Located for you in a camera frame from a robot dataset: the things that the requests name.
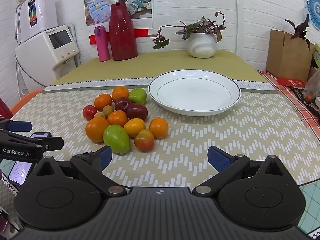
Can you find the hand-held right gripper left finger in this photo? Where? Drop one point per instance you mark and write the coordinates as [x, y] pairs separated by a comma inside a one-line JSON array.
[[106, 155]]

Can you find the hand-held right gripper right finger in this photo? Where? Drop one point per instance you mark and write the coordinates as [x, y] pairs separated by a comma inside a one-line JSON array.
[[217, 158]]

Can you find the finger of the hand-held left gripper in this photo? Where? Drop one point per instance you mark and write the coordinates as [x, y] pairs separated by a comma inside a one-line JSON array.
[[20, 126], [51, 143]]

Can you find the large green mango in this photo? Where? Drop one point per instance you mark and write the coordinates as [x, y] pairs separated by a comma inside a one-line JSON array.
[[117, 138]]

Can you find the large orange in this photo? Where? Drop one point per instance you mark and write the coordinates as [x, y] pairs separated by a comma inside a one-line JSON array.
[[97, 129]]

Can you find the yellow orange fruit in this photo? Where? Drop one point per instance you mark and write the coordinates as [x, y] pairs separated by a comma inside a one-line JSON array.
[[134, 127]]

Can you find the red orange peach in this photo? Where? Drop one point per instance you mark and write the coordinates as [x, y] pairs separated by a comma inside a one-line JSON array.
[[144, 140]]

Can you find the small red fruit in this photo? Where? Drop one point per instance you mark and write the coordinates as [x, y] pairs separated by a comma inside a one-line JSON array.
[[89, 112]]

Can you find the dark red plum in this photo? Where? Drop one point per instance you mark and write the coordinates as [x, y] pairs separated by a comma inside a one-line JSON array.
[[137, 112]]

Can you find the white plate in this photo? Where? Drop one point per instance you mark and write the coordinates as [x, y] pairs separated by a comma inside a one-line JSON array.
[[195, 92]]

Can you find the smartphone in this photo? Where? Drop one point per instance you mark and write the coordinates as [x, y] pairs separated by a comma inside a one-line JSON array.
[[20, 173]]

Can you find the red object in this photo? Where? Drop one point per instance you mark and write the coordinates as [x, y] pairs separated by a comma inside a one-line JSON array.
[[4, 110]]

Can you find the patterned tablecloth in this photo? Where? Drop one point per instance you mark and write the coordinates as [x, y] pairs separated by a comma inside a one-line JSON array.
[[225, 135]]

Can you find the orange plastic stool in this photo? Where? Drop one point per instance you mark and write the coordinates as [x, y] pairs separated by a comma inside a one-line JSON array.
[[25, 102]]

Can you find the small tan fruit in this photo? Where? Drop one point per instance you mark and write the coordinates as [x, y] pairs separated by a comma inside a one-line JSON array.
[[108, 110], [99, 115]]

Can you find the dark red apple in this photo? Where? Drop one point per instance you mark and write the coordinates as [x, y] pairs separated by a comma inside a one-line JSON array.
[[122, 103]]

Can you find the green apple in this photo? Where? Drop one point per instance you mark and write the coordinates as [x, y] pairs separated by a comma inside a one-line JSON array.
[[137, 95]]

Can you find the white appliance with screen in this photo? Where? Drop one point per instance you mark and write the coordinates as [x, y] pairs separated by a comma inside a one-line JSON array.
[[47, 52]]

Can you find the plaid cloth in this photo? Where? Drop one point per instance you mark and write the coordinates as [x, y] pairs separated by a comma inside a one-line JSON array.
[[295, 100]]

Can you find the teal tile patterned cloth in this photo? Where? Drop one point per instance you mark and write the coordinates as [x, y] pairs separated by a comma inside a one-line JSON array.
[[311, 205]]

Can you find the dark patterned cloth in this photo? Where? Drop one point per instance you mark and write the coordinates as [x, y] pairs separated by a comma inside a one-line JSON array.
[[303, 97]]

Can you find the red envelope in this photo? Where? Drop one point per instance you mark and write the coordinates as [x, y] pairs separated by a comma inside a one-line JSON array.
[[291, 81]]

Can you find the pink bottle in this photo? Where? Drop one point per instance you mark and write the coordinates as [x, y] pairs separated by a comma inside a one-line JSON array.
[[102, 45]]

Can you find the potted plant white pot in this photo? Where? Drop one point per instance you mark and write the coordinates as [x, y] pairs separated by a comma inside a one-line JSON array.
[[202, 43]]

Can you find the clear plastic bag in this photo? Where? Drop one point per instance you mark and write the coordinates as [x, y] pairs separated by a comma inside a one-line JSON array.
[[313, 87]]

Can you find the red thermos jug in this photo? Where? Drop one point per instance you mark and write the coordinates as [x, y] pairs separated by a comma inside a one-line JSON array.
[[122, 32]]

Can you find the cardboard box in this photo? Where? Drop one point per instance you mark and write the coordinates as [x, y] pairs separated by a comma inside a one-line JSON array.
[[287, 55]]

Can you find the red paper strip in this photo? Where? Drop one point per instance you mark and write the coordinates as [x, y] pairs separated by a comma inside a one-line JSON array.
[[141, 33]]

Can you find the green box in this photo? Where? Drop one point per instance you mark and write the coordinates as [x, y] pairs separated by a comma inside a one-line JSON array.
[[316, 55]]

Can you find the purple leaf plant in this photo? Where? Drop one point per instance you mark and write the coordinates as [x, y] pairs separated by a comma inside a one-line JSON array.
[[301, 28]]

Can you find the white wall pipe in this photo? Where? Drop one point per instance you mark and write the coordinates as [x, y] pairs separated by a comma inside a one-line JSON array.
[[236, 15]]

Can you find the blue round wall decoration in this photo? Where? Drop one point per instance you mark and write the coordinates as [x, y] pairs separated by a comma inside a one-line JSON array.
[[313, 5]]

